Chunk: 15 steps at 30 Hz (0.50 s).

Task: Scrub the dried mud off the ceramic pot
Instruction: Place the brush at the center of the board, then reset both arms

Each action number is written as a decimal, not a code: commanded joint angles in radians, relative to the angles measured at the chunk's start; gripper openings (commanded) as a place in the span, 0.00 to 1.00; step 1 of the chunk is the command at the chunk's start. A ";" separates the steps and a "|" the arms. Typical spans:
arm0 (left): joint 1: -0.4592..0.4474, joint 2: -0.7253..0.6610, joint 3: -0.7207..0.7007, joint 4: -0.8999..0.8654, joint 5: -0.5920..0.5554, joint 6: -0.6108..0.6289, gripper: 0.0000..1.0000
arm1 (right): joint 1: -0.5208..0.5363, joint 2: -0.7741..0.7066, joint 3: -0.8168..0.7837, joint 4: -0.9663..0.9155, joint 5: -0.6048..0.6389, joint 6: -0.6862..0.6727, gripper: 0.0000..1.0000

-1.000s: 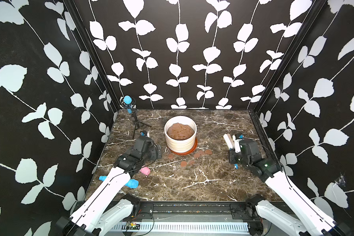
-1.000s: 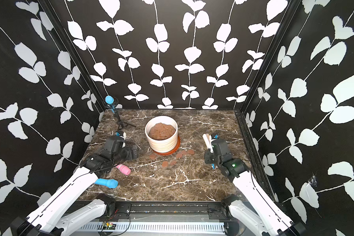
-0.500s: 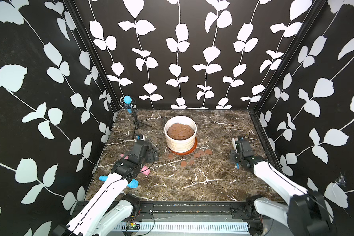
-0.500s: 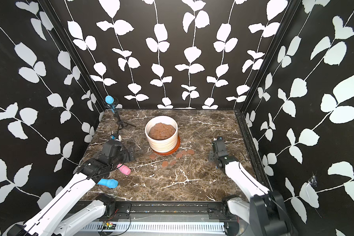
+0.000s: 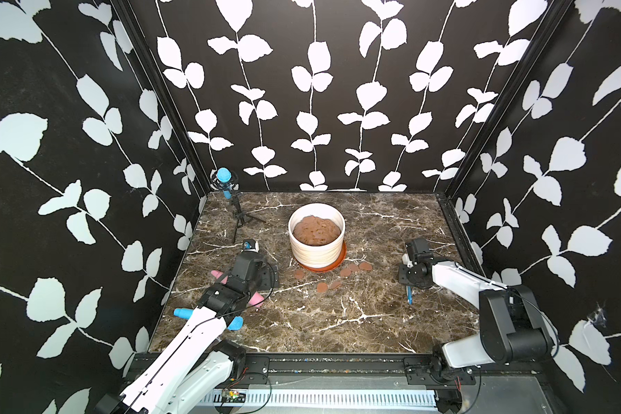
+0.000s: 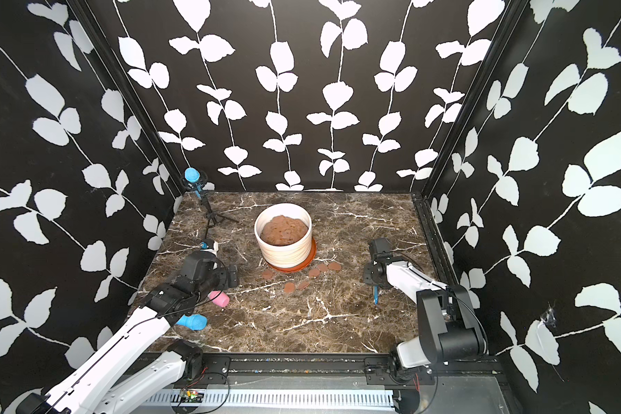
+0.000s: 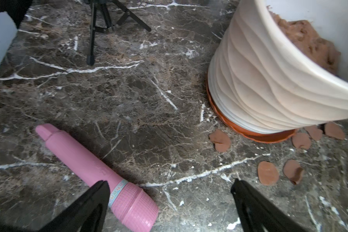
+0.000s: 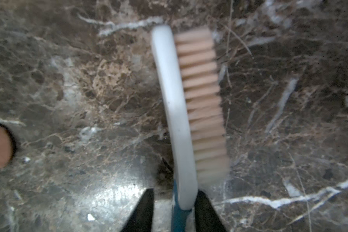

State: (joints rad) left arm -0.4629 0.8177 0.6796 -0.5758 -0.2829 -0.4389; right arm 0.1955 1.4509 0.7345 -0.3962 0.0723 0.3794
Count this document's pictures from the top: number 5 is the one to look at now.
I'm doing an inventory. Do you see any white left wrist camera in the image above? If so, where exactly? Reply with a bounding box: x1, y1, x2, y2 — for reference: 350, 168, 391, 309
243, 239, 260, 253

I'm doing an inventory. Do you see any blue silicone bottle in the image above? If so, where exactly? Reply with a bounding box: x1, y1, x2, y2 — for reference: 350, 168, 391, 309
174, 308, 244, 331

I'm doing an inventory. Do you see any white ceramic pot with mud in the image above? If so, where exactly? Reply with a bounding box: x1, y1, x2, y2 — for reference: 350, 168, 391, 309
288, 203, 346, 251

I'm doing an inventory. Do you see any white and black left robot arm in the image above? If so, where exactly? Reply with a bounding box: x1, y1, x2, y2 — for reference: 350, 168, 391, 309
93, 241, 276, 413

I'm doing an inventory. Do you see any blue microphone on tripod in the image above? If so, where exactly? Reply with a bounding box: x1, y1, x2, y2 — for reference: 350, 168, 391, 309
210, 167, 265, 243

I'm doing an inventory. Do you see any small green circuit board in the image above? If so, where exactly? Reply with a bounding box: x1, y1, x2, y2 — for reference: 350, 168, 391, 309
220, 390, 246, 405

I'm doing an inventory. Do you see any pink silicone bottle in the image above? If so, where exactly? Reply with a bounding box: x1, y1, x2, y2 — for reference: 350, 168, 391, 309
205, 271, 265, 315

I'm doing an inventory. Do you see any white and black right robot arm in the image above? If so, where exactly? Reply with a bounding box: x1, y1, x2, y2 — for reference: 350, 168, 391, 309
398, 238, 558, 379

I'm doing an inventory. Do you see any white slotted cable duct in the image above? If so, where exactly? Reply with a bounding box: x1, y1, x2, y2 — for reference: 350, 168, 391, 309
197, 389, 437, 411

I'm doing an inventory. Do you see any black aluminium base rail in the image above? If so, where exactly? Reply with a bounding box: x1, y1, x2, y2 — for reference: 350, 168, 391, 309
196, 353, 503, 386

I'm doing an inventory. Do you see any terracotta saucer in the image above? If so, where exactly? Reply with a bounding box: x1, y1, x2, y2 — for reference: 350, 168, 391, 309
293, 241, 347, 273

